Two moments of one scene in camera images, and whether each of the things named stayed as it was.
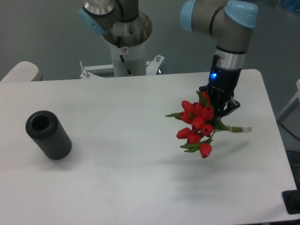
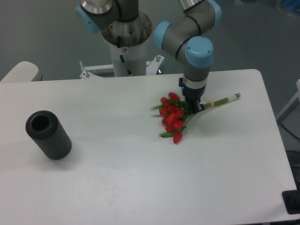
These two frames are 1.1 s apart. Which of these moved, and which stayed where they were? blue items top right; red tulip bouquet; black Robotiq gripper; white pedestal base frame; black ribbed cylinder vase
Moved: red tulip bouquet; black Robotiq gripper
Stayed: white pedestal base frame; blue items top right; black ribbed cylinder vase
